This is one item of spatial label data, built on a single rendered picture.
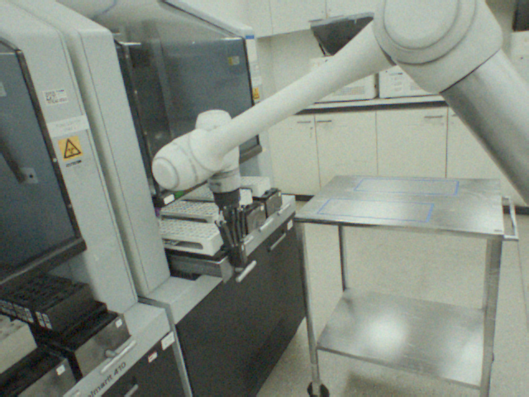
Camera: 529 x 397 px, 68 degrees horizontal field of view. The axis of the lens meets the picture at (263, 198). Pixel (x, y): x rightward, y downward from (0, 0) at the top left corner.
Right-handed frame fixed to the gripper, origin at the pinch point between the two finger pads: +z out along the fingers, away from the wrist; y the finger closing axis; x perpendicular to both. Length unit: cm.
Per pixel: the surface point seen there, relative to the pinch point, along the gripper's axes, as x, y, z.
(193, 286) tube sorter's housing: -11.0, 9.3, 7.2
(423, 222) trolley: 47, -28, -2
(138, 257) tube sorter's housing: -20.0, 18.0, -6.0
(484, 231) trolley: 63, -25, -2
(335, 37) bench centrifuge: -52, -261, -60
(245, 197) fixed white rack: -14.5, -30.4, -5.4
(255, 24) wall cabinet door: -125, -258, -81
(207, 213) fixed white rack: -18.6, -12.3, -6.2
